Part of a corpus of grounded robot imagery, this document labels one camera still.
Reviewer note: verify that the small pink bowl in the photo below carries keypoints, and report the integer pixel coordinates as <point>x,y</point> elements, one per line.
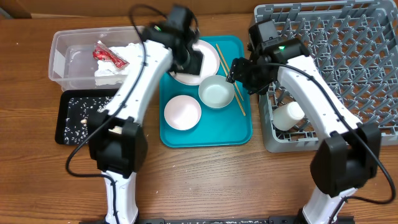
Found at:
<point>182,112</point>

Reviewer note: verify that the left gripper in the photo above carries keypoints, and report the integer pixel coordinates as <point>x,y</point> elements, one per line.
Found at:
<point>194,66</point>

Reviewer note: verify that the clear plastic bin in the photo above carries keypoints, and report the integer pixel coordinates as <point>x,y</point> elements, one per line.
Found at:
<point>72,64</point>

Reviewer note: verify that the black tray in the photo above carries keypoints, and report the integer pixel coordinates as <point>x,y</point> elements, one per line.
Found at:
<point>66,96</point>

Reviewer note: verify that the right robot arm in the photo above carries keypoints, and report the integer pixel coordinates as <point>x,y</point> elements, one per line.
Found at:
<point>348,154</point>

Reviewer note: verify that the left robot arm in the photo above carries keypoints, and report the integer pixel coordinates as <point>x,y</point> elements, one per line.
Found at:
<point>116,138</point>

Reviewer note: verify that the white cup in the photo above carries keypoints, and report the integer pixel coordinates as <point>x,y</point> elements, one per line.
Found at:
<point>287,116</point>

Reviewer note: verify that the large white plate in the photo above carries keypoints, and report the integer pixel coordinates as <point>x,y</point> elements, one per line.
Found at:
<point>209,67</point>

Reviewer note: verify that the wooden chopstick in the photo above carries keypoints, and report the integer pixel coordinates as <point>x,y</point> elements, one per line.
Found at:
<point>235,94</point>
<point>227,68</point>

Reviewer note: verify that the red snack wrapper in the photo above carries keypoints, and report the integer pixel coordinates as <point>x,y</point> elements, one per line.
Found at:
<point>103,53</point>

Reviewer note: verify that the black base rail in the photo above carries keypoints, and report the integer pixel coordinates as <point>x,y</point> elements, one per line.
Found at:
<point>269,220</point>

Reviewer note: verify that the white napkin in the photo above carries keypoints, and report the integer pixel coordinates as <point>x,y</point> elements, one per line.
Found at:
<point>108,74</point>

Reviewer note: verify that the grey dishwasher rack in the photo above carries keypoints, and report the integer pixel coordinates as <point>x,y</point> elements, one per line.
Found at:
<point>354,46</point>

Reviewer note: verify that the rice pile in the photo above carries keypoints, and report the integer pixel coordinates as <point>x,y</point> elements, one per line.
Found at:
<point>78,111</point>

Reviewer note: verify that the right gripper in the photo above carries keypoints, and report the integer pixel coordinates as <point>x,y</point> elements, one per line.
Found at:
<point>236,75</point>

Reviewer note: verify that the grey bowl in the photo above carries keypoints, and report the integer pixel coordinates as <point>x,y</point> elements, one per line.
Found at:
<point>215,92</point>

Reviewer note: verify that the teal serving tray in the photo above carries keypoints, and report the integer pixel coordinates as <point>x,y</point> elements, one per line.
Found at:
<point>231,125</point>

